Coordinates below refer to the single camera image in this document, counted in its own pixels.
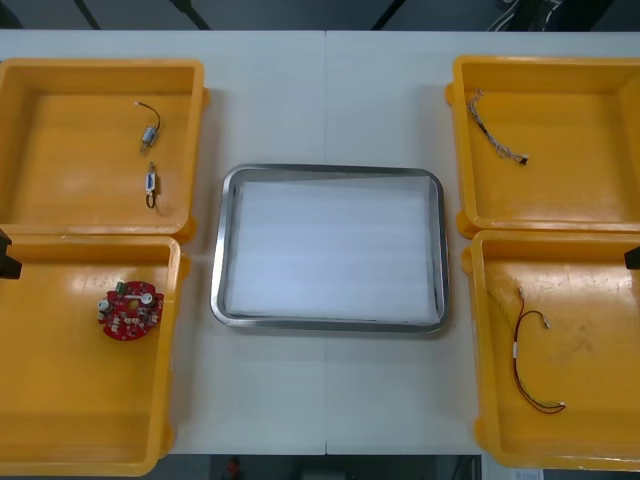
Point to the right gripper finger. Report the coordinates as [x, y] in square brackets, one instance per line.
[633, 259]

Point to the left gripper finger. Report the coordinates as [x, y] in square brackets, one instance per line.
[3, 239]
[9, 267]

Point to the round red circuit board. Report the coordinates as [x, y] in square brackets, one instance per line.
[130, 320]

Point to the yellow-orange plastic bin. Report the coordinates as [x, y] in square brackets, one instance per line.
[590, 360]
[65, 390]
[565, 150]
[75, 165]

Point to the steel tray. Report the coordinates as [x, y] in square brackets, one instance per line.
[218, 280]

